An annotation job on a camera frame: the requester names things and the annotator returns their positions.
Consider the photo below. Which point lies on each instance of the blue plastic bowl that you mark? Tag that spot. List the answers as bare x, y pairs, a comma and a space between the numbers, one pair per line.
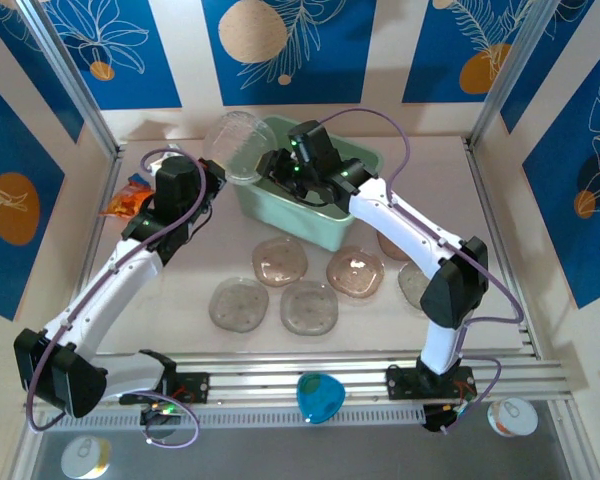
320, 397

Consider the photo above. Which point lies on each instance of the pink translucent plastic plate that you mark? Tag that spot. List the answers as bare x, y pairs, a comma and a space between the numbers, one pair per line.
280, 261
392, 249
355, 271

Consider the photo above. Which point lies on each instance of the white tin can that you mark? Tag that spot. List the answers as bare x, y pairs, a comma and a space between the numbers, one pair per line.
512, 416
86, 456

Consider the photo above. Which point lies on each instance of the aluminium frame post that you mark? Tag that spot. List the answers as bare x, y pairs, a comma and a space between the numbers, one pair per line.
70, 75
515, 65

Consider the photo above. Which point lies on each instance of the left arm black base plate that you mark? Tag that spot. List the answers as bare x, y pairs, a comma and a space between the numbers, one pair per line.
195, 387

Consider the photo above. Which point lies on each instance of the green plastic bin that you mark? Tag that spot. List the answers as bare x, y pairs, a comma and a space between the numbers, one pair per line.
300, 220

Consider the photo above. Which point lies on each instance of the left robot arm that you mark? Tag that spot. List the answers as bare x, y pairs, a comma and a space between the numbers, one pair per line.
105, 295

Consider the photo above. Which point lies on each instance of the orange snack bag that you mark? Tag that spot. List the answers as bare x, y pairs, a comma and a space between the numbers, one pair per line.
125, 202

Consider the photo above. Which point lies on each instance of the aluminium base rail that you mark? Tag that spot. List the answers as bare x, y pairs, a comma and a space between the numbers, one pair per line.
270, 375

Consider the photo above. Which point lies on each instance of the clear plastic plate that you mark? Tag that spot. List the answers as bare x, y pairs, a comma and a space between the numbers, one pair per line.
237, 145
309, 307
411, 282
240, 304

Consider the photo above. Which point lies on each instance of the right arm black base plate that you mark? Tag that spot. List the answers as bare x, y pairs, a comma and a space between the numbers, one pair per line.
402, 384

